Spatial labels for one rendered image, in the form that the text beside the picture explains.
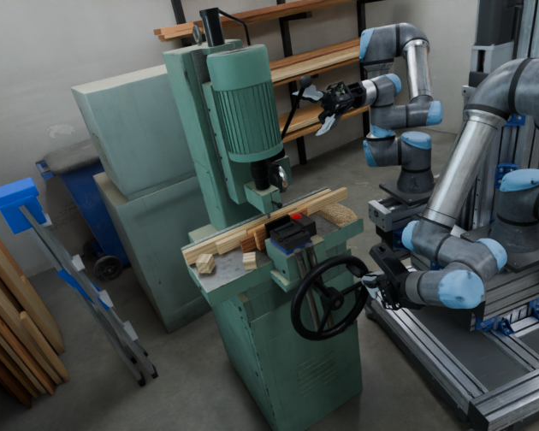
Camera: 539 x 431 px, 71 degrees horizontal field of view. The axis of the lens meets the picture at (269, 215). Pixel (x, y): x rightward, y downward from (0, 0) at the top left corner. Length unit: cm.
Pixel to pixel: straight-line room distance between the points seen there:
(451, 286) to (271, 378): 87
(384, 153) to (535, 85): 78
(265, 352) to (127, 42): 266
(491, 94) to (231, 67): 63
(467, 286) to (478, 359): 103
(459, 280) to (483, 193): 76
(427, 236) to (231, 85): 64
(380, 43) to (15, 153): 266
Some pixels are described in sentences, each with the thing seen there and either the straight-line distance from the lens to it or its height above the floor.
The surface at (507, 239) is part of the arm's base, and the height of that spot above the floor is 86.
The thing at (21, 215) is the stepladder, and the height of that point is 107.
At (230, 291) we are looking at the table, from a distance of 118.
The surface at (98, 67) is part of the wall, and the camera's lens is 335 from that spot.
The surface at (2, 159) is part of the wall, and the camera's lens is 337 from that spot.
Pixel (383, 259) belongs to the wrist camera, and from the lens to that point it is 98.
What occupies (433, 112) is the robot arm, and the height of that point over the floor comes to 122.
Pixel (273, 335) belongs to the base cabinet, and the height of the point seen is 60.
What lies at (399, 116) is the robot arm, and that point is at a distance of 132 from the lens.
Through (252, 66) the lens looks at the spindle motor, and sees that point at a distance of 109.
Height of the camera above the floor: 160
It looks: 29 degrees down
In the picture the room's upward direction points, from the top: 11 degrees counter-clockwise
